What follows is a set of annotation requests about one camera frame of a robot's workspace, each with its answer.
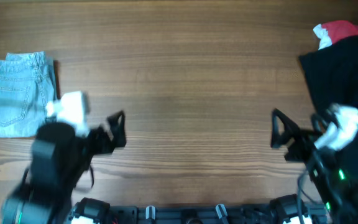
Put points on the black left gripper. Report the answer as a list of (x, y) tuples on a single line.
[(103, 139)]

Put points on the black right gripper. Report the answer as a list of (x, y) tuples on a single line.
[(295, 140)]

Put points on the light blue denim shorts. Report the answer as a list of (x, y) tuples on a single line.
[(27, 84)]

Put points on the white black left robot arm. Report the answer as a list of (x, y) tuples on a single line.
[(59, 158)]

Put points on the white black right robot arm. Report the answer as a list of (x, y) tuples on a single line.
[(335, 174)]

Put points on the black garment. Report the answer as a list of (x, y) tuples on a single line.
[(332, 77)]

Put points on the red and white garment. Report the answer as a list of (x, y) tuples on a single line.
[(332, 32)]

